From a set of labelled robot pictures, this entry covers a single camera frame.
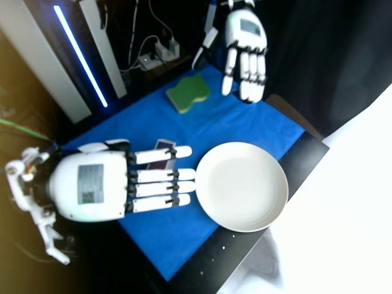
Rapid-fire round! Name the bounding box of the white cable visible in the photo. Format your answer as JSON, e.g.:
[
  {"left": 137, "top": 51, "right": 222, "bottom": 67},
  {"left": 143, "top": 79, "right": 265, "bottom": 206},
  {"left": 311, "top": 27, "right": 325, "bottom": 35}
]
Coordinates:
[
  {"left": 148, "top": 0, "right": 176, "bottom": 42},
  {"left": 127, "top": 0, "right": 139, "bottom": 64}
]

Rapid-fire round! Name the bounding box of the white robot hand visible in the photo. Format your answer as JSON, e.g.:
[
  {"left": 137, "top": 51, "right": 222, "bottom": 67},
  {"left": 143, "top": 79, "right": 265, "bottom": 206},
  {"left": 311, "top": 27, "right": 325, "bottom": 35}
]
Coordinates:
[
  {"left": 220, "top": 7, "right": 269, "bottom": 104},
  {"left": 48, "top": 139, "right": 197, "bottom": 223}
]

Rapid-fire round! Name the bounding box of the blue table cloth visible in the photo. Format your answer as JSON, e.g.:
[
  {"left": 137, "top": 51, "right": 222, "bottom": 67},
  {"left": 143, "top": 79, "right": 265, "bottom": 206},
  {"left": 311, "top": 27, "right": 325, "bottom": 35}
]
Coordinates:
[{"left": 59, "top": 62, "right": 307, "bottom": 282}]

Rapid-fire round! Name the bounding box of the small dark red card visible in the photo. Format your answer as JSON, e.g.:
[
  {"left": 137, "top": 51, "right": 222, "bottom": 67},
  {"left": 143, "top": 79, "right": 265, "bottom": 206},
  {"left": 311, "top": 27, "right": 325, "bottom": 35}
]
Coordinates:
[{"left": 146, "top": 138, "right": 177, "bottom": 171}]

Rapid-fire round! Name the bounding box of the white power adapter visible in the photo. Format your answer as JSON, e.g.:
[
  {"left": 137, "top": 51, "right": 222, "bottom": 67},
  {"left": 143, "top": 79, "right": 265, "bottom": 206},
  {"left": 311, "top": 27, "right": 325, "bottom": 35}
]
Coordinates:
[{"left": 137, "top": 53, "right": 164, "bottom": 70}]

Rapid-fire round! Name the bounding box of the white cloth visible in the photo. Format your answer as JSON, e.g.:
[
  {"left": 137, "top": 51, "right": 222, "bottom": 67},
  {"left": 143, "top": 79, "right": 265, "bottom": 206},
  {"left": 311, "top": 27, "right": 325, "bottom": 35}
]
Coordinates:
[{"left": 219, "top": 228, "right": 286, "bottom": 294}]

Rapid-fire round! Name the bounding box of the yellow and green sponge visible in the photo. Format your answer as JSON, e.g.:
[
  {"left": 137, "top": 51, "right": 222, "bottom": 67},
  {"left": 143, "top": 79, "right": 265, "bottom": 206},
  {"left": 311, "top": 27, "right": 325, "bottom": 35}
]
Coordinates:
[{"left": 165, "top": 73, "right": 212, "bottom": 115}]

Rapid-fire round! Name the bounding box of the white power strip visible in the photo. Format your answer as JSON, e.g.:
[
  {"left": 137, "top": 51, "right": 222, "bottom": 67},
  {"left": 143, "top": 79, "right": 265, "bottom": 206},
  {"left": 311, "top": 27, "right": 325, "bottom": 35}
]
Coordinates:
[{"left": 154, "top": 37, "right": 181, "bottom": 61}]

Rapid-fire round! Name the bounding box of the white tower with blue light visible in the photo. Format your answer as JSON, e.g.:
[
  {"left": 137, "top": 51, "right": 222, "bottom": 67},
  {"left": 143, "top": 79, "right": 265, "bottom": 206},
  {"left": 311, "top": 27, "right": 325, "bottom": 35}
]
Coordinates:
[{"left": 0, "top": 0, "right": 128, "bottom": 125}]

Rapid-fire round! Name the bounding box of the black curtain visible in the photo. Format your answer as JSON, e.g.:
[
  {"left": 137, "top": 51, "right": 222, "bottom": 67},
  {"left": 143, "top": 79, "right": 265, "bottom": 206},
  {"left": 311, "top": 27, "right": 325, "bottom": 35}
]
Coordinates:
[{"left": 257, "top": 0, "right": 392, "bottom": 140}]

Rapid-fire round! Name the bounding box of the white round plate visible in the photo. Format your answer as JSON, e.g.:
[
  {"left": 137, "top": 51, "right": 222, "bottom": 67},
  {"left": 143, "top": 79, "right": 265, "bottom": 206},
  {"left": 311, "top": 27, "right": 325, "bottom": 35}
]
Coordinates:
[{"left": 195, "top": 141, "right": 290, "bottom": 233}]

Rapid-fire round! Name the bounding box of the green cable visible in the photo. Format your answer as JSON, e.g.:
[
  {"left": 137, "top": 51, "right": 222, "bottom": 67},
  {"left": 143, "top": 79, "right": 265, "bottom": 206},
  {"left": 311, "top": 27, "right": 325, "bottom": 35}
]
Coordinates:
[{"left": 0, "top": 118, "right": 59, "bottom": 146}]

